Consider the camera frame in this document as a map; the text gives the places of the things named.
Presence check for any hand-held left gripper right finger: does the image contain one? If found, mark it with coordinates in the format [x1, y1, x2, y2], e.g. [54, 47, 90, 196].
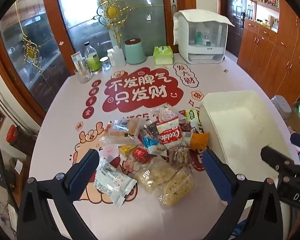
[202, 149, 283, 240]

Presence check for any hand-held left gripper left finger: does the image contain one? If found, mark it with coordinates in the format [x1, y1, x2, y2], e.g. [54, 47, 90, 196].
[17, 149, 100, 240]

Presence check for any white pouch with barcode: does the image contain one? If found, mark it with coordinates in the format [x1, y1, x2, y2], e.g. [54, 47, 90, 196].
[93, 158, 138, 208]

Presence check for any orange snack packet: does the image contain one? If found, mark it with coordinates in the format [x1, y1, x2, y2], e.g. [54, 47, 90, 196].
[182, 131, 210, 151]

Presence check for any clear nut bar packet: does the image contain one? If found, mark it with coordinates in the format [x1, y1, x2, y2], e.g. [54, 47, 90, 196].
[171, 147, 191, 168]

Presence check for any clear bag of yellow puffs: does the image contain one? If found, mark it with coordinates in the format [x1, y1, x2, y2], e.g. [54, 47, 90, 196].
[154, 168, 197, 207]
[134, 156, 176, 193]

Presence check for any yellow snack packet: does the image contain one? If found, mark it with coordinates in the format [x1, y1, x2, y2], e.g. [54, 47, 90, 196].
[118, 144, 137, 161]

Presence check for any cream plastic storage bin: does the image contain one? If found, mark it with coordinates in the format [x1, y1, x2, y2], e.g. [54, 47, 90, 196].
[199, 91, 300, 172]

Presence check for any clear bread packet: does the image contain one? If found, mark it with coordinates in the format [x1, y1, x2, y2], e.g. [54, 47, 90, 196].
[106, 118, 146, 145]

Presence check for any red snack packet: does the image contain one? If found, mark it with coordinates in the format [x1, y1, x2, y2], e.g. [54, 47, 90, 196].
[131, 146, 153, 165]

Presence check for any green and white snack packet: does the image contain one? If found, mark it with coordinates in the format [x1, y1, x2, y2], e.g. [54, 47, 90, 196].
[184, 108, 202, 131]

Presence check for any white cookie packet red print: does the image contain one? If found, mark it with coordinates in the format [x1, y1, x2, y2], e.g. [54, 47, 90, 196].
[156, 116, 183, 152]

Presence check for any blue snack packet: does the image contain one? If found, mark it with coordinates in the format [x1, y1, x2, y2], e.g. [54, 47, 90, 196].
[139, 135, 169, 157]

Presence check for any clear white and red packet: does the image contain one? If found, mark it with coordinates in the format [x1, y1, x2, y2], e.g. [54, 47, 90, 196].
[156, 103, 183, 122]

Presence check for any dark seed bar packet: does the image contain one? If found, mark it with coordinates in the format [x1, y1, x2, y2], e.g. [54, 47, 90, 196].
[139, 122, 158, 141]

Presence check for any grey trash can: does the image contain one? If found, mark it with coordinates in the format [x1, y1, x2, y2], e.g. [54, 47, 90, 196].
[271, 95, 293, 128]

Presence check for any printed pink table mat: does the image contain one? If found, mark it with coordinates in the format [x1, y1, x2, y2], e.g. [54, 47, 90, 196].
[27, 52, 300, 240]

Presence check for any red tin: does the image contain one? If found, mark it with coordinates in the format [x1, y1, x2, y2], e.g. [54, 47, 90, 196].
[6, 125, 22, 143]

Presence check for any clear drinking glass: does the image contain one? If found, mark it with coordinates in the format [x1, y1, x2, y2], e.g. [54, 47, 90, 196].
[74, 63, 92, 84]

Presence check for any small glass jar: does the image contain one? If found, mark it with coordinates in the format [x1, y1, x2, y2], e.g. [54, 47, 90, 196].
[100, 57, 112, 71]

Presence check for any clear bottle with green label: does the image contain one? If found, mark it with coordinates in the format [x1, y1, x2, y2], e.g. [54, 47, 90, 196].
[84, 42, 102, 74]

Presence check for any small white and blue box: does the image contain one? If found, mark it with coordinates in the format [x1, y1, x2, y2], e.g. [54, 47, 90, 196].
[71, 51, 84, 70]

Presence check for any small white pill bottle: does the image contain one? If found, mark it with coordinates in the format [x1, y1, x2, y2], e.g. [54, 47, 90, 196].
[107, 49, 116, 67]

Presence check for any translucent white plastic bottle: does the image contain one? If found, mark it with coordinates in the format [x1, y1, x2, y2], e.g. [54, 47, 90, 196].
[112, 45, 126, 67]

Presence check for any green tissue pack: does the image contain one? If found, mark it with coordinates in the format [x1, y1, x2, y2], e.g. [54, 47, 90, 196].
[153, 46, 174, 66]

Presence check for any teal canister with brown lid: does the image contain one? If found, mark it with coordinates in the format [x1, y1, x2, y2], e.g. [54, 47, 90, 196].
[124, 38, 147, 65]

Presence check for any white cosmetics organiser box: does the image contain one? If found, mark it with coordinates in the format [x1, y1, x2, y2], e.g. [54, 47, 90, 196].
[173, 9, 236, 64]

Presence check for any dark entrance door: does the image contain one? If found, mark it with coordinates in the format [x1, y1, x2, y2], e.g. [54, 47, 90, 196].
[226, 0, 247, 57]

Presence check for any wooden wall cabinet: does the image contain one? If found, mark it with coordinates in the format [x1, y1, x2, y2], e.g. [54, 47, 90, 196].
[237, 0, 300, 105]

